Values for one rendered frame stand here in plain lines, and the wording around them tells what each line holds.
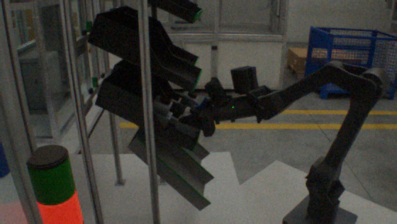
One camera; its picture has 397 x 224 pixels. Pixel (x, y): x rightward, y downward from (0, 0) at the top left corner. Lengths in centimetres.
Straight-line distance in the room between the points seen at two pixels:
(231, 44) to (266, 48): 52
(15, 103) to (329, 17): 953
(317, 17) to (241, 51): 528
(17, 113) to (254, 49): 437
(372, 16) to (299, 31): 231
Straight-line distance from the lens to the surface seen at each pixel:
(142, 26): 70
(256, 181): 127
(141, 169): 134
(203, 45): 454
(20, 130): 36
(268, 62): 470
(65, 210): 40
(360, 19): 1014
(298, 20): 941
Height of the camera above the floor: 159
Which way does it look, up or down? 23 degrees down
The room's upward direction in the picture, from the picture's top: straight up
